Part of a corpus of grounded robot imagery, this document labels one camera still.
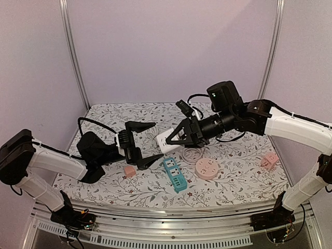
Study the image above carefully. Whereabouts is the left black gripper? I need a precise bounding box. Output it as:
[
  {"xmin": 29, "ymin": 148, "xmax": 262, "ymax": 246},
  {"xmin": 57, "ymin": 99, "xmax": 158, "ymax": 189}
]
[{"xmin": 95, "ymin": 121, "xmax": 163, "ymax": 170}]

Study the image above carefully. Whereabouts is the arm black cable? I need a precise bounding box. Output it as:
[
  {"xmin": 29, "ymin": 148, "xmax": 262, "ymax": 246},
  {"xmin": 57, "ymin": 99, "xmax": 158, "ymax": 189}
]
[
  {"xmin": 187, "ymin": 93, "xmax": 211, "ymax": 107},
  {"xmin": 77, "ymin": 117, "xmax": 117, "ymax": 138}
]

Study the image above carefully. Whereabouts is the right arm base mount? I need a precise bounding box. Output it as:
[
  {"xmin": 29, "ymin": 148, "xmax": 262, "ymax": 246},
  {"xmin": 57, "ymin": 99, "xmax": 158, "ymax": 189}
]
[{"xmin": 250, "ymin": 191, "xmax": 295, "ymax": 243}]

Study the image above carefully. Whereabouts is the pink round power strip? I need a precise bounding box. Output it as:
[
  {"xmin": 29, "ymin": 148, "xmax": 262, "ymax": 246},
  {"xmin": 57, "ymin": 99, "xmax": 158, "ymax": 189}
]
[{"xmin": 195, "ymin": 158, "xmax": 218, "ymax": 180}]

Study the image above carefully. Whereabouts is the aluminium frame post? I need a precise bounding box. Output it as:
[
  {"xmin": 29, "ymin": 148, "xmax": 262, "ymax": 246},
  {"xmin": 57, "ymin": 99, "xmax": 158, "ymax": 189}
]
[
  {"xmin": 257, "ymin": 0, "xmax": 285, "ymax": 100},
  {"xmin": 59, "ymin": 0, "xmax": 91, "ymax": 110}
]

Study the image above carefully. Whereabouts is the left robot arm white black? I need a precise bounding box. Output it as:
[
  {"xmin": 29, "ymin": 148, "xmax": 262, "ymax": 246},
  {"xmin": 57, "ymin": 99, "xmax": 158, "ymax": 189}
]
[{"xmin": 1, "ymin": 121, "xmax": 163, "ymax": 225}]

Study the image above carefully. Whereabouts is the left aluminium frame post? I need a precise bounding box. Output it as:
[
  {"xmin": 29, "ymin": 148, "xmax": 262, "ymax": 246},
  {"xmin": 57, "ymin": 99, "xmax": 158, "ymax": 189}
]
[{"xmin": 59, "ymin": 0, "xmax": 91, "ymax": 110}]

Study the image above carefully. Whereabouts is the pink cube socket adapter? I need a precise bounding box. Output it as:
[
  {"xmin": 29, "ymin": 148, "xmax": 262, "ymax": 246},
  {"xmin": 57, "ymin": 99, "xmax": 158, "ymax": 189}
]
[{"xmin": 260, "ymin": 152, "xmax": 279, "ymax": 171}]

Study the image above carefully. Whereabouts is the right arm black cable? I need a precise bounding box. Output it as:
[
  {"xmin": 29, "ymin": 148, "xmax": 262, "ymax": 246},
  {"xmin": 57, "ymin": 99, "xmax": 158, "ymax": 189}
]
[{"xmin": 187, "ymin": 93, "xmax": 211, "ymax": 107}]

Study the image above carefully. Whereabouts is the aluminium front rail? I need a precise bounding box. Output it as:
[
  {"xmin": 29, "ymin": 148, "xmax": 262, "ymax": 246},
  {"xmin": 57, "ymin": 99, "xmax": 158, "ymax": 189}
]
[{"xmin": 25, "ymin": 199, "xmax": 316, "ymax": 247}]

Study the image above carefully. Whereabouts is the small pink charger plug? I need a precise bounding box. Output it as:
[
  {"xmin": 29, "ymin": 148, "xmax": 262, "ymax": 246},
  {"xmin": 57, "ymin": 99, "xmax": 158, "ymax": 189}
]
[{"xmin": 124, "ymin": 165, "xmax": 136, "ymax": 177}]

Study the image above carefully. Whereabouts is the floral table mat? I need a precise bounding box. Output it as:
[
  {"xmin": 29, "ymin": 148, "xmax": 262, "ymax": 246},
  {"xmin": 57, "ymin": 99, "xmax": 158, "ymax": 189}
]
[{"xmin": 53, "ymin": 103, "xmax": 289, "ymax": 209}]

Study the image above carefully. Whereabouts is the right aluminium frame post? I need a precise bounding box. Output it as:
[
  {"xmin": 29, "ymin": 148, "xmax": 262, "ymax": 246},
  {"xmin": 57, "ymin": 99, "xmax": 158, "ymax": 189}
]
[{"xmin": 257, "ymin": 0, "xmax": 285, "ymax": 100}]

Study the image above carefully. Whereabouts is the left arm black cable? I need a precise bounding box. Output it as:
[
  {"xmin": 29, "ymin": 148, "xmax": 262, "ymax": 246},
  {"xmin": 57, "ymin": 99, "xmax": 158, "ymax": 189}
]
[{"xmin": 77, "ymin": 117, "xmax": 117, "ymax": 138}]

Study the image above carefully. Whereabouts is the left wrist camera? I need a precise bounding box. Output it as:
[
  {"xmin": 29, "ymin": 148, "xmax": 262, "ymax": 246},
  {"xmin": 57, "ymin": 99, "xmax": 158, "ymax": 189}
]
[{"xmin": 115, "ymin": 130, "xmax": 126, "ymax": 153}]

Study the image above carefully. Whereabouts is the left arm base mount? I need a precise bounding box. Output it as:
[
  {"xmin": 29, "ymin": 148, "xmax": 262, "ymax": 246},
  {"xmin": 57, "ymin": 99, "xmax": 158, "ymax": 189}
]
[{"xmin": 50, "ymin": 190, "xmax": 96, "ymax": 230}]

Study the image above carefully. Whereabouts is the white cube socket adapter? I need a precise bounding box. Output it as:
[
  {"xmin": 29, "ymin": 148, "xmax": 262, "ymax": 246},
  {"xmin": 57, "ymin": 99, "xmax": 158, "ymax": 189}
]
[{"xmin": 155, "ymin": 126, "xmax": 186, "ymax": 154}]

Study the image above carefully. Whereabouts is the teal power strip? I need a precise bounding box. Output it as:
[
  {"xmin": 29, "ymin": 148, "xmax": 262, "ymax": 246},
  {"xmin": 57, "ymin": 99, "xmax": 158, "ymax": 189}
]
[{"xmin": 163, "ymin": 157, "xmax": 187, "ymax": 193}]

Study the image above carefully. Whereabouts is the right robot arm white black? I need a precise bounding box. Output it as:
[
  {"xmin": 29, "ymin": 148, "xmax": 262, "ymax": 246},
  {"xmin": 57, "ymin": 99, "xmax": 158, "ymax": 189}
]
[{"xmin": 166, "ymin": 81, "xmax": 331, "ymax": 226}]

